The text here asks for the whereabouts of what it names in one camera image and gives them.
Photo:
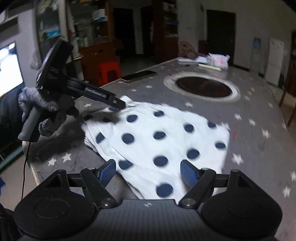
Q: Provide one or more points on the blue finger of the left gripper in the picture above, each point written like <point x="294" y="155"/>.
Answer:
<point x="118" y="103"/>
<point x="103" y="116"/>

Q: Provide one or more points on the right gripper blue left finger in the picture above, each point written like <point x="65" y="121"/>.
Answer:
<point x="106" y="172"/>

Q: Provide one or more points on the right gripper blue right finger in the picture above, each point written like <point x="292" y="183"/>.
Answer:
<point x="189" y="173"/>

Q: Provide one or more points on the white navy-dotted garment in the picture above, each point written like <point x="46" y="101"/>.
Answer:
<point x="149" y="142"/>

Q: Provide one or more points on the left gloved hand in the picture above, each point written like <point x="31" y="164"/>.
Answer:
<point x="56" y="111"/>

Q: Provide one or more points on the black smartphone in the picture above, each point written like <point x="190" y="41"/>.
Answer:
<point x="138" y="76"/>

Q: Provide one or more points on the red plastic stool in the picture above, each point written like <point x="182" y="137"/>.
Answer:
<point x="106" y="72"/>

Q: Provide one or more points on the television screen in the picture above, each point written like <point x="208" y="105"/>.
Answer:
<point x="10" y="73"/>

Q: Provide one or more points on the left dark shelf cabinet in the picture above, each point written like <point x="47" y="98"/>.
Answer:
<point x="97" y="30"/>

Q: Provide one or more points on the grey star tablecloth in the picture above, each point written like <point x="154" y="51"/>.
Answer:
<point x="261" y="145"/>

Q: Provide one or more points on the white rectangular box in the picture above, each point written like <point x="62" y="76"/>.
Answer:
<point x="186" y="61"/>

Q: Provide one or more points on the red patterned play tent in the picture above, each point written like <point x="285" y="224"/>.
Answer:
<point x="186" y="50"/>

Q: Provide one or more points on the round induction cooktop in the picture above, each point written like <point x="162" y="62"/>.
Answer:
<point x="202" y="86"/>

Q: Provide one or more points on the light green tube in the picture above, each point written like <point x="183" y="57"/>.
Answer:
<point x="209" y="67"/>

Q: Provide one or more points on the white paper notebook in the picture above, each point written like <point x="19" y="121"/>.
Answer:
<point x="202" y="60"/>

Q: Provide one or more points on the tissue pack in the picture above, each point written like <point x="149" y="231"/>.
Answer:
<point x="218" y="61"/>

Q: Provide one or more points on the dark entrance door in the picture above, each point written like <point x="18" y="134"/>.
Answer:
<point x="221" y="33"/>

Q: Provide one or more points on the water dispenser with blue bottle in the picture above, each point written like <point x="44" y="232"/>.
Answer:
<point x="255" y="56"/>

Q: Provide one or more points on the white refrigerator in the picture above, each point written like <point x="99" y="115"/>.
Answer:
<point x="275" y="60"/>

